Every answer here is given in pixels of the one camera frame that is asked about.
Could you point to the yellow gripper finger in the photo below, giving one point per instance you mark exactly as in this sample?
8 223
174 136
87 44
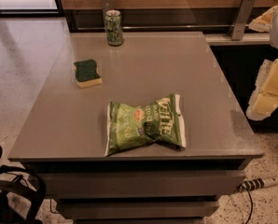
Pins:
264 99
263 22

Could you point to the green jalapeno chip bag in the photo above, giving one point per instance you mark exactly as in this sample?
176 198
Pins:
129 127

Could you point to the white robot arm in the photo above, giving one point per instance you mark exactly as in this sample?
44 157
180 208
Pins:
274 31

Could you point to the green soda can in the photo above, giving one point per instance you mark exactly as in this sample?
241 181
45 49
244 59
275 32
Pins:
113 27

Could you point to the white power strip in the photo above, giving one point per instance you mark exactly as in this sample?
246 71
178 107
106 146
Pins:
259 183

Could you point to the green yellow sponge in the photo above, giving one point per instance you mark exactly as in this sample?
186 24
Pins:
86 73

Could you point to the grey drawer cabinet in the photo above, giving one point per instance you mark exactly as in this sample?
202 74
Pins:
64 137

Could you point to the black chair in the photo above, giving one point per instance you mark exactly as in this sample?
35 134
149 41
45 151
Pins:
10 181

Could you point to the right metal bracket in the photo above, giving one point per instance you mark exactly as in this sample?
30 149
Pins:
236 30

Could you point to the metal bracket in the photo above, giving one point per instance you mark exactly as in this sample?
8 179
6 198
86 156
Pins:
236 30
107 5

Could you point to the metal rail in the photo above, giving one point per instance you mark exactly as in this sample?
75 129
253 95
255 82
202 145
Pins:
164 28

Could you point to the left metal bracket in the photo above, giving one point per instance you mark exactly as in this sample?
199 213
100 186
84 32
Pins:
107 5

